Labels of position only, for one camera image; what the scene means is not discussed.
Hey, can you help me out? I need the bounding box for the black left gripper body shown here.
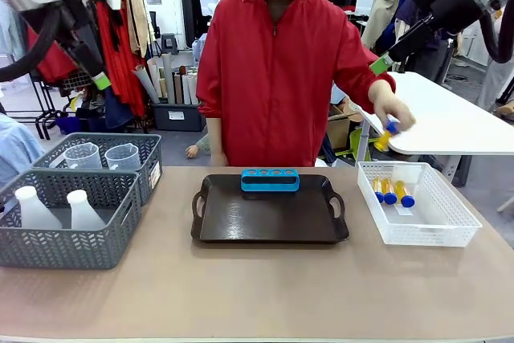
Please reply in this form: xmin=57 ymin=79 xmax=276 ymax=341
xmin=22 ymin=0 xmax=97 ymax=55

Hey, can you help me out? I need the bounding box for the yellow tube blue cap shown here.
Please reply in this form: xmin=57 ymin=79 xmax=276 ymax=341
xmin=394 ymin=179 xmax=416 ymax=208
xmin=381 ymin=178 xmax=398 ymax=206
xmin=374 ymin=115 xmax=401 ymax=153
xmin=372 ymin=177 xmax=386 ymax=204

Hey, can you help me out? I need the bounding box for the clear plastic measuring beaker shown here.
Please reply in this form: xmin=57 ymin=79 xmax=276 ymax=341
xmin=63 ymin=142 xmax=103 ymax=171
xmin=104 ymin=143 xmax=143 ymax=172

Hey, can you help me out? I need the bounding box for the white translucent plastic bottle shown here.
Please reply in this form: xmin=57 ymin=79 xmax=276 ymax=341
xmin=65 ymin=189 xmax=107 ymax=231
xmin=14 ymin=185 xmax=63 ymax=231

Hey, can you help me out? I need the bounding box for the person's right forearm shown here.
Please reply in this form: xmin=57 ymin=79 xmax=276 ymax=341
xmin=206 ymin=116 xmax=229 ymax=168

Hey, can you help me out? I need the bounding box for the person's left hand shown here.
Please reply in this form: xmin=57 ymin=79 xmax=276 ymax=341
xmin=368 ymin=80 xmax=417 ymax=133

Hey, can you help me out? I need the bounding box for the red hanging garment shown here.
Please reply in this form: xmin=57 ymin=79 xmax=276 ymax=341
xmin=94 ymin=0 xmax=148 ymax=119

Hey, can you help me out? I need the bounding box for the mannequin in beige coat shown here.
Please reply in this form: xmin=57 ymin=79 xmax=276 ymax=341
xmin=361 ymin=0 xmax=418 ymax=57

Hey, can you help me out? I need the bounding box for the beige hanging garment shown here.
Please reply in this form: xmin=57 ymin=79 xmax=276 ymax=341
xmin=127 ymin=0 xmax=157 ymax=58

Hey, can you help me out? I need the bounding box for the grey paper roll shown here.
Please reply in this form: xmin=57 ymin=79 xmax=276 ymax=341
xmin=161 ymin=52 xmax=177 ymax=105

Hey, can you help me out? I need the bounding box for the black stool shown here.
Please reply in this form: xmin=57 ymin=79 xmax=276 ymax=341
xmin=160 ymin=32 xmax=180 ymax=55

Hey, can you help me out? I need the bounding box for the white background table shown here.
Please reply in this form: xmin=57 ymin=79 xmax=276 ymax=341
xmin=352 ymin=71 xmax=514 ymax=157

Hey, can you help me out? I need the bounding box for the grey storage bin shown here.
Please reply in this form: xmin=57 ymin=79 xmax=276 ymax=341
xmin=152 ymin=102 xmax=207 ymax=133

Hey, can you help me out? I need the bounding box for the cardboard box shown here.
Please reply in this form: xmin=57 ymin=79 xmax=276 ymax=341
xmin=326 ymin=103 xmax=353 ymax=152

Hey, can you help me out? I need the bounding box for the light blue cloth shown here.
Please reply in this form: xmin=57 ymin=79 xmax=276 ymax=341
xmin=0 ymin=112 xmax=46 ymax=190

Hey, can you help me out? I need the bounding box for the grey basket holding beakers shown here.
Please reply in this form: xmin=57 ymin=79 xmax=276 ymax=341
xmin=31 ymin=132 xmax=164 ymax=206

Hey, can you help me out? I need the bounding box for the person in red jacket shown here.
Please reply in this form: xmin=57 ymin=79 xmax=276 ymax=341
xmin=195 ymin=0 xmax=398 ymax=168

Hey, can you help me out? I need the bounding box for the white perforated plastic basket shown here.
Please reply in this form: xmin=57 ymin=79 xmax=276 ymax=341
xmin=357 ymin=161 xmax=483 ymax=248

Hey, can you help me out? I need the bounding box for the grey basket holding bottles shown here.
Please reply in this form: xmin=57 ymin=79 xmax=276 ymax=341
xmin=0 ymin=168 xmax=143 ymax=272

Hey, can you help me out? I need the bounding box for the blue tube rack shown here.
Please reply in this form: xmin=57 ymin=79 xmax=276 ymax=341
xmin=240 ymin=166 xmax=304 ymax=194

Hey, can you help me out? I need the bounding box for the dark brown serving tray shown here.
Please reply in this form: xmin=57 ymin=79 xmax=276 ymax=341
xmin=190 ymin=174 xmax=350 ymax=244

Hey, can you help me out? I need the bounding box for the black left arm hose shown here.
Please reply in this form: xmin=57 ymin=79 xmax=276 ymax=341
xmin=0 ymin=8 xmax=62 ymax=84

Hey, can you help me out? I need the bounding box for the black arm hose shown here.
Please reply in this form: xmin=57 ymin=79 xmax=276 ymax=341
xmin=479 ymin=8 xmax=514 ymax=65
xmin=0 ymin=8 xmax=62 ymax=84

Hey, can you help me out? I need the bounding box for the black right arm hose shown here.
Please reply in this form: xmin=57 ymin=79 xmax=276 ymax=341
xmin=479 ymin=8 xmax=514 ymax=65

